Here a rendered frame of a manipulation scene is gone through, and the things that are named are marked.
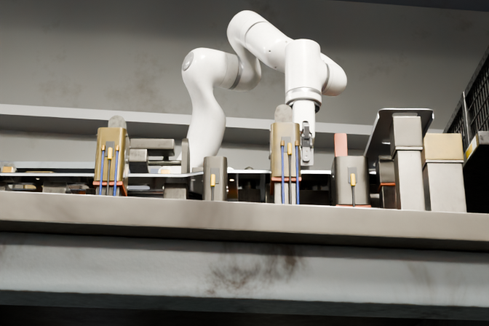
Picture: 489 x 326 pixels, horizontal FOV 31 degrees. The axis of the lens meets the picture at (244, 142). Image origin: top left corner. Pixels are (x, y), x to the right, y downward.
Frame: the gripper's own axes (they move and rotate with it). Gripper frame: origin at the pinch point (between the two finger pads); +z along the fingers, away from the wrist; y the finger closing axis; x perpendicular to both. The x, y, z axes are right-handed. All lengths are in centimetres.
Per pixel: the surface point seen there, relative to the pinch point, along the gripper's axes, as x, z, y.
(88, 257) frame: -34, 41, 74
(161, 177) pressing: -31.6, 4.7, 6.5
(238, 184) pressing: -14.9, 4.6, 2.3
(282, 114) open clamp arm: -5.7, -5.1, 18.3
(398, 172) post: 13.4, 15.8, 40.1
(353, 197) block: 7.4, 15.1, 24.3
